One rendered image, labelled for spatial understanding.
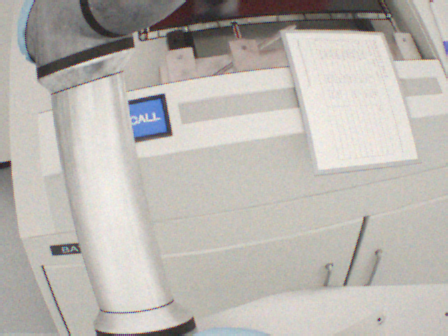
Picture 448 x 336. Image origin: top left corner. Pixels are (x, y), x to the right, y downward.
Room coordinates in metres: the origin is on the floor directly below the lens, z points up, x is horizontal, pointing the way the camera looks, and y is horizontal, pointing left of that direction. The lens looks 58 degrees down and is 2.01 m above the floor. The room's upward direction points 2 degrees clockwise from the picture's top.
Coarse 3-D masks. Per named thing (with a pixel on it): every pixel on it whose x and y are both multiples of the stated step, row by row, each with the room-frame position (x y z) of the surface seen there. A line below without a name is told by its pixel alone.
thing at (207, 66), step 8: (392, 48) 0.93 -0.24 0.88; (216, 56) 0.88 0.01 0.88; (224, 56) 0.88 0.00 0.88; (264, 56) 0.89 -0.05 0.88; (272, 56) 0.89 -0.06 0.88; (280, 56) 0.89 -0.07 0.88; (392, 56) 0.92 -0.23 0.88; (200, 64) 0.87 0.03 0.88; (208, 64) 0.87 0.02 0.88; (216, 64) 0.87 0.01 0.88; (224, 64) 0.87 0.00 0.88; (264, 64) 0.87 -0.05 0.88; (272, 64) 0.87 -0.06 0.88; (280, 64) 0.87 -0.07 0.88; (288, 64) 0.88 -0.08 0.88; (160, 72) 0.86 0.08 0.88; (200, 72) 0.85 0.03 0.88; (208, 72) 0.86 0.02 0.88; (216, 72) 0.86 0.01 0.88; (160, 80) 0.85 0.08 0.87; (168, 80) 0.84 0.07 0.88
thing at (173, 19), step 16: (192, 0) 0.98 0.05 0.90; (208, 0) 0.98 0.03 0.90; (224, 0) 0.98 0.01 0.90; (240, 0) 0.98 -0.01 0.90; (256, 0) 0.98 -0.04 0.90; (272, 0) 0.98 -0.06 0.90; (288, 0) 0.99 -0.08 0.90; (304, 0) 0.99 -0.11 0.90; (320, 0) 1.00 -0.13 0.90; (336, 0) 1.00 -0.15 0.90; (352, 0) 1.01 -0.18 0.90; (368, 0) 1.01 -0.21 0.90; (176, 16) 0.94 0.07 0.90; (192, 16) 0.94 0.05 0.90; (208, 16) 0.94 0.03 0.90; (224, 16) 0.94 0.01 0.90; (240, 16) 0.95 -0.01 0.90
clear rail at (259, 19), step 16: (256, 16) 0.94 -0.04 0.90; (272, 16) 0.95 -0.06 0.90; (288, 16) 0.95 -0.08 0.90; (304, 16) 0.95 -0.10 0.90; (320, 16) 0.96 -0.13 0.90; (336, 16) 0.96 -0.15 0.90; (352, 16) 0.97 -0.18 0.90; (368, 16) 0.98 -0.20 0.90; (384, 16) 0.98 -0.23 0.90; (160, 32) 0.91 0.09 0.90
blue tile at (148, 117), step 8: (136, 104) 0.74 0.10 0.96; (144, 104) 0.74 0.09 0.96; (152, 104) 0.74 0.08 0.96; (160, 104) 0.74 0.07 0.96; (136, 112) 0.73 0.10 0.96; (144, 112) 0.73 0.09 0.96; (152, 112) 0.73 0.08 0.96; (160, 112) 0.73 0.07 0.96; (136, 120) 0.72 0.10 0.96; (144, 120) 0.72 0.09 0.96; (152, 120) 0.72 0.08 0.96; (160, 120) 0.72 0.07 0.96; (136, 128) 0.71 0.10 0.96; (144, 128) 0.71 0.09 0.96; (152, 128) 0.71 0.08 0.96; (160, 128) 0.71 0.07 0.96; (136, 136) 0.70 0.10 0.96
